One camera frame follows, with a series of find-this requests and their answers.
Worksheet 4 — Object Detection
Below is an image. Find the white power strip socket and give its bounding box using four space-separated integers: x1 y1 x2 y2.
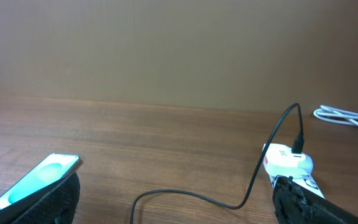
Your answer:
268 175 324 198

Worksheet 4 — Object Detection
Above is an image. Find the white USB charger plug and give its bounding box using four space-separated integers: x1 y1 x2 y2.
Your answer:
263 143 313 178

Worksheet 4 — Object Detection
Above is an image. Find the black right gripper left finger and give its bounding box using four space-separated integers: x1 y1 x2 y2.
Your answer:
0 172 80 224

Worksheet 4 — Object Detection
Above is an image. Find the white coiled cable bundle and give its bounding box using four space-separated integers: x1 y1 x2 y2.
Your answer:
313 105 358 138

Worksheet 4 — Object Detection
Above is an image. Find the black USB charging cable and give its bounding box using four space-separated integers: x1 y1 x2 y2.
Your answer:
129 103 305 224

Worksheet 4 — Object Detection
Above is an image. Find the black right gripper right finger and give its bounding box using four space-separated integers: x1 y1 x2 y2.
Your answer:
272 176 358 224

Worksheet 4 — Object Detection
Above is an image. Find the turquoise screen Galaxy smartphone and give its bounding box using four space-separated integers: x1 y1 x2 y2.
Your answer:
0 154 80 210

